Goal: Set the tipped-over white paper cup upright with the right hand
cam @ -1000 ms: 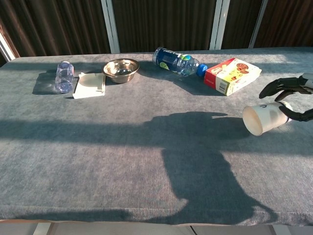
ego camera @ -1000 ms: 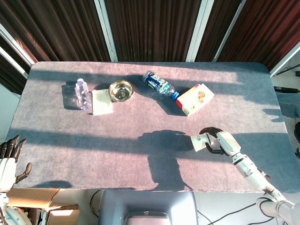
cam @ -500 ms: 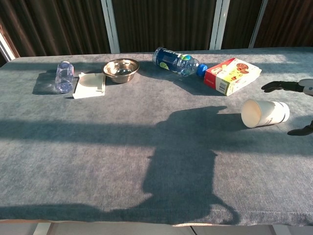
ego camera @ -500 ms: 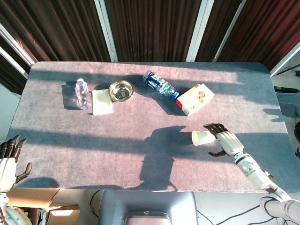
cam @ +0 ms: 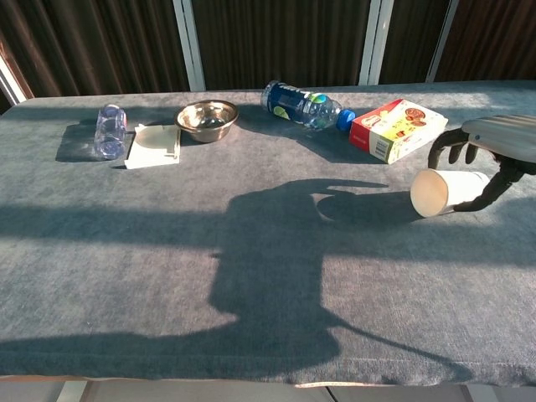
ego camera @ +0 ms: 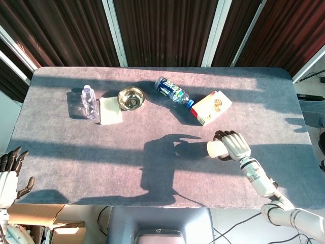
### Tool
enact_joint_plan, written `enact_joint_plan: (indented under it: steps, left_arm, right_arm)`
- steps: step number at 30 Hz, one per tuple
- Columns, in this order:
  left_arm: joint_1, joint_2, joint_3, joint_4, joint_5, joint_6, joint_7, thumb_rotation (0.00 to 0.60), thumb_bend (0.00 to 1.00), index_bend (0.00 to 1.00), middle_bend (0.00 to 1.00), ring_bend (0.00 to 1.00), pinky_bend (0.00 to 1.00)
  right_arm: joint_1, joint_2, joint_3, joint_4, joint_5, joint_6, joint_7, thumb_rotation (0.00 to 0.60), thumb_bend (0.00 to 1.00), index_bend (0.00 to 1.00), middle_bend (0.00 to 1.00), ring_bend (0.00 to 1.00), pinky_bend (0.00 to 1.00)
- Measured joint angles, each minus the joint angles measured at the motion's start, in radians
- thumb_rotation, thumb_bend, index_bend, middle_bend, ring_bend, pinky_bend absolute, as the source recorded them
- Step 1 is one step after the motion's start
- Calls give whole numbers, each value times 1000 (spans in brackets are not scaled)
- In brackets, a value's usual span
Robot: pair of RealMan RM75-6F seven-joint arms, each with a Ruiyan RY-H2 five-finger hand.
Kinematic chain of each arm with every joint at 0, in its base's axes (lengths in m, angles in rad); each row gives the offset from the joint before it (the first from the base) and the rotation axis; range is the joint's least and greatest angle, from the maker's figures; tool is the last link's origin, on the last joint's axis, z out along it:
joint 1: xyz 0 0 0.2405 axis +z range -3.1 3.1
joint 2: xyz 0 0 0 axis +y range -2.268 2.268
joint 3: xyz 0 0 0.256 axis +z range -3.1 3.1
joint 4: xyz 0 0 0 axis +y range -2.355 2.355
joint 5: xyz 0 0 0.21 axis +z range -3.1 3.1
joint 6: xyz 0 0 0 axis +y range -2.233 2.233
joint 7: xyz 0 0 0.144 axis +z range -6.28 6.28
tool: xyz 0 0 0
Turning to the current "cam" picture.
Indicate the white plastic tray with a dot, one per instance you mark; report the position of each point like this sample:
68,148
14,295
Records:
153,148

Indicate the grey table cloth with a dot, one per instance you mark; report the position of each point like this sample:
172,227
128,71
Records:
167,234

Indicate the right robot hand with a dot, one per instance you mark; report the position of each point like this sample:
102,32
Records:
502,136

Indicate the metal bowl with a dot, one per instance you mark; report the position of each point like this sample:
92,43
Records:
207,120

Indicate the red white snack box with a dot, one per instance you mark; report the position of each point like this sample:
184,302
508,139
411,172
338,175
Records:
398,130

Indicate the white paper cup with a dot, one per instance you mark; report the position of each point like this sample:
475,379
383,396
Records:
444,197

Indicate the blue label water bottle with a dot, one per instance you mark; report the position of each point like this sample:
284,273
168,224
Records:
300,106

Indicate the white window frame post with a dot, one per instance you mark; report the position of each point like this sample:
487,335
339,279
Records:
10,86
375,42
441,42
189,44

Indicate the clear plastic cup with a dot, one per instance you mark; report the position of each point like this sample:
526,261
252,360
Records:
109,133

